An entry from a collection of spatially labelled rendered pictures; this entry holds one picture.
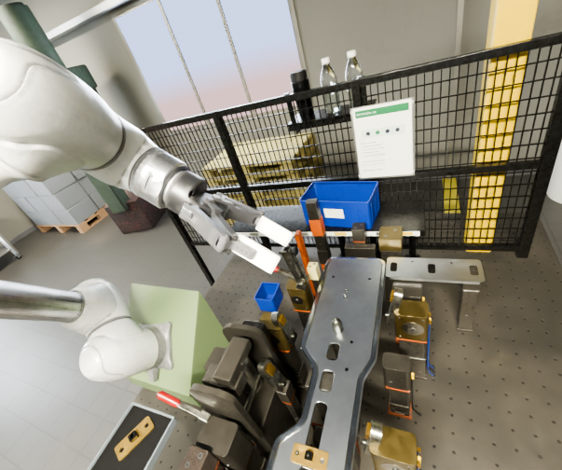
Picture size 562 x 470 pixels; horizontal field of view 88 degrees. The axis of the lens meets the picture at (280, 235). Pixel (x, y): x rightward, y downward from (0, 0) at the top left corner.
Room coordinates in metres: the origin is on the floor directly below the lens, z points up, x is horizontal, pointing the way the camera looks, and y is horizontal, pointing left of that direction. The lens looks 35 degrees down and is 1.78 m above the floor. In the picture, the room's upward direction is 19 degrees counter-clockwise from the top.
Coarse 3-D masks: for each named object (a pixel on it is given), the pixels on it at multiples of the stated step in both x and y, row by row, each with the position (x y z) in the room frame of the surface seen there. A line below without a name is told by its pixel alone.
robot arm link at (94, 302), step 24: (0, 288) 0.68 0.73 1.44; (24, 288) 0.72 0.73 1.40; (48, 288) 0.78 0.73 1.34; (96, 288) 0.88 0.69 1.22; (0, 312) 0.65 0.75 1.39; (24, 312) 0.68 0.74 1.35; (48, 312) 0.72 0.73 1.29; (72, 312) 0.77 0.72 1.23; (96, 312) 0.80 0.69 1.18; (120, 312) 0.84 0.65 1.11
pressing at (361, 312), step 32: (320, 288) 0.73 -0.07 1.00; (352, 288) 0.68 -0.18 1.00; (320, 320) 0.60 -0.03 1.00; (352, 320) 0.56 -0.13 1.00; (320, 352) 0.49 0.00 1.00; (352, 352) 0.46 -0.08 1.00; (320, 384) 0.41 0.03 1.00; (352, 384) 0.38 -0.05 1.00; (352, 416) 0.31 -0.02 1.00; (288, 448) 0.29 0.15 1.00; (320, 448) 0.27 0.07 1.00; (352, 448) 0.25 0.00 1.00
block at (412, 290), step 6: (396, 282) 0.66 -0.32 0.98; (402, 282) 0.66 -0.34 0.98; (408, 282) 0.65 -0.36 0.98; (414, 282) 0.64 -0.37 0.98; (402, 288) 0.63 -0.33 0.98; (408, 288) 0.62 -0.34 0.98; (414, 288) 0.61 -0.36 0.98; (420, 288) 0.61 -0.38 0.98; (408, 294) 0.60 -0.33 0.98; (414, 294) 0.59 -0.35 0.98; (420, 294) 0.59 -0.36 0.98; (420, 300) 0.58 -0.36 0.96; (396, 342) 0.61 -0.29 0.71
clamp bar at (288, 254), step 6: (288, 246) 0.75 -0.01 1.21; (294, 246) 0.73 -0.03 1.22; (282, 252) 0.73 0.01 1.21; (288, 252) 0.73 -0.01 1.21; (294, 252) 0.71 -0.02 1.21; (288, 258) 0.72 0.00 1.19; (294, 258) 0.74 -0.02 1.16; (288, 264) 0.73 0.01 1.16; (294, 264) 0.74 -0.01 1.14; (294, 270) 0.72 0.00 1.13; (300, 270) 0.74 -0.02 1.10; (294, 276) 0.72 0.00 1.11; (300, 276) 0.74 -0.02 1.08; (300, 282) 0.71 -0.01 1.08
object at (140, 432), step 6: (144, 420) 0.38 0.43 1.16; (150, 420) 0.37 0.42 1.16; (138, 426) 0.37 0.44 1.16; (144, 426) 0.36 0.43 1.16; (150, 426) 0.36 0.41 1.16; (132, 432) 0.35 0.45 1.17; (138, 432) 0.35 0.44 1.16; (144, 432) 0.35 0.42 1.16; (126, 438) 0.35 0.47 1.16; (132, 438) 0.34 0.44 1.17; (138, 438) 0.34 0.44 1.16; (120, 444) 0.34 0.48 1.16; (126, 444) 0.34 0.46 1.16; (132, 444) 0.33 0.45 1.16; (126, 450) 0.32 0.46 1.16; (120, 456) 0.32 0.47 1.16
